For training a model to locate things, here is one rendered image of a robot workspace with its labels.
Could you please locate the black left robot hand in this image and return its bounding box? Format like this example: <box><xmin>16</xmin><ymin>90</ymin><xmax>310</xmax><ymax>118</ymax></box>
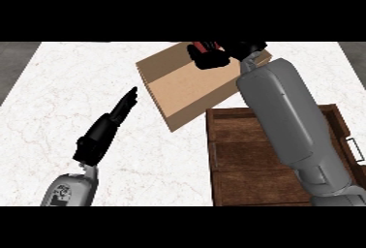
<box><xmin>71</xmin><ymin>85</ymin><xmax>140</xmax><ymax>168</ymax></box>

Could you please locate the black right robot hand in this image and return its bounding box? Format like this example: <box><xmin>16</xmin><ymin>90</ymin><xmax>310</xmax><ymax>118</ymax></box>
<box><xmin>186</xmin><ymin>41</ymin><xmax>268</xmax><ymax>71</ymax></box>

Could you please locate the red bell pepper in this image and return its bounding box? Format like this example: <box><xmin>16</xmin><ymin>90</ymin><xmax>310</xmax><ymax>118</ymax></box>
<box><xmin>192</xmin><ymin>41</ymin><xmax>226</xmax><ymax>54</ymax></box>

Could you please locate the cardboard box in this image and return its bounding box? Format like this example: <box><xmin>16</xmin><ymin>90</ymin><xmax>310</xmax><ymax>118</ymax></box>
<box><xmin>134</xmin><ymin>42</ymin><xmax>274</xmax><ymax>134</ymax></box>

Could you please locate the brown wooden tray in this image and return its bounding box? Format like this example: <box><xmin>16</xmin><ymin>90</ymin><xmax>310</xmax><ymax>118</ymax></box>
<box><xmin>205</xmin><ymin>103</ymin><xmax>366</xmax><ymax>207</ymax></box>

